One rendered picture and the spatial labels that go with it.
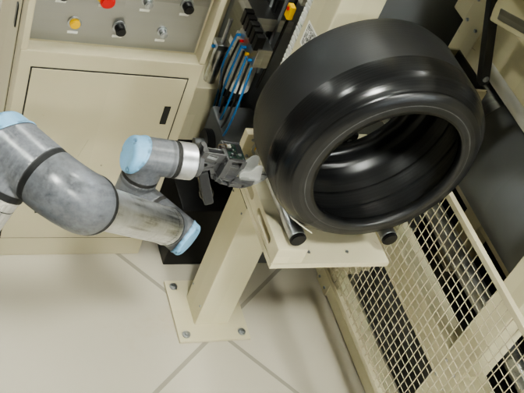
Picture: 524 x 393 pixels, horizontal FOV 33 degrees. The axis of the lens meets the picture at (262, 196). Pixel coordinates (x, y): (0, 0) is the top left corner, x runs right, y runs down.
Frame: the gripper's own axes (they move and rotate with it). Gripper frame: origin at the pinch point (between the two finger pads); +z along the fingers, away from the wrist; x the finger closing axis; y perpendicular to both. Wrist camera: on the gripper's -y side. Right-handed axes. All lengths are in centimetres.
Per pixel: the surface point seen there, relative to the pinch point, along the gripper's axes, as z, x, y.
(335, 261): 29.4, -9.9, -18.3
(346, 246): 34.9, -4.3, -17.6
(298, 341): 68, 18, -94
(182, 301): 28, 37, -98
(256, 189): 9.3, 10.9, -14.8
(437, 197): 44.0, -11.4, 11.4
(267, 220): 9.2, -0.2, -14.9
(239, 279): 35, 27, -72
